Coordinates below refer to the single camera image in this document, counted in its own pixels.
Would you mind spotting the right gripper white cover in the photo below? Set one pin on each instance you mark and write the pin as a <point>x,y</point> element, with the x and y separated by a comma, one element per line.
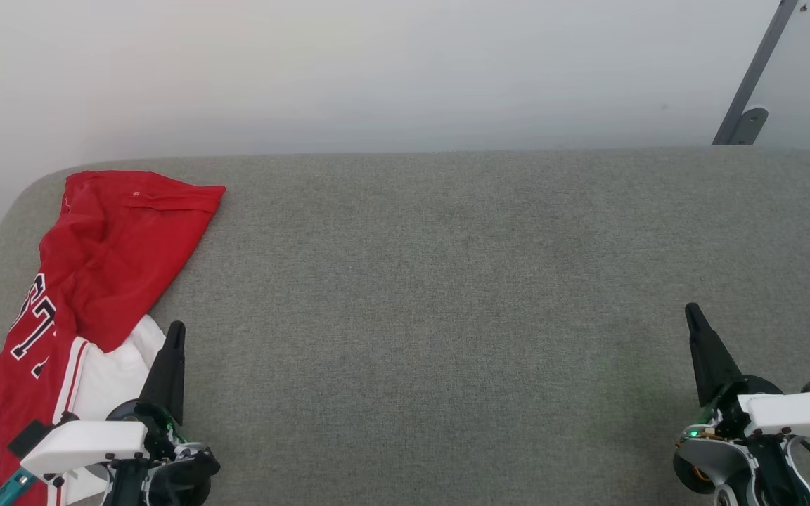
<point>799,416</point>

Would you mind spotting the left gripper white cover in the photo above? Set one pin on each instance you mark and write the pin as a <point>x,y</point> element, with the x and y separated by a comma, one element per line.
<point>85,446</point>

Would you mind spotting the red basketball jersey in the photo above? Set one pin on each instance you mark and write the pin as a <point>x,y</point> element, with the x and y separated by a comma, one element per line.
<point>117,246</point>

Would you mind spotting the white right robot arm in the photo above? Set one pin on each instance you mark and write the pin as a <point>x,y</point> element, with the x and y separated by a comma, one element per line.
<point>721,464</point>

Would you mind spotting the grey fabric sofa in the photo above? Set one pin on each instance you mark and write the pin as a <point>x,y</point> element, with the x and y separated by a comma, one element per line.
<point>447,316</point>

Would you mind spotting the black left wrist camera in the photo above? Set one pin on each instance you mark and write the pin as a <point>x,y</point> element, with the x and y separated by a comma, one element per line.
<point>29,439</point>

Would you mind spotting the teal left camera connector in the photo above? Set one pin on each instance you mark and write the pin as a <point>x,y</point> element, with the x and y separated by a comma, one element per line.
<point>11,488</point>

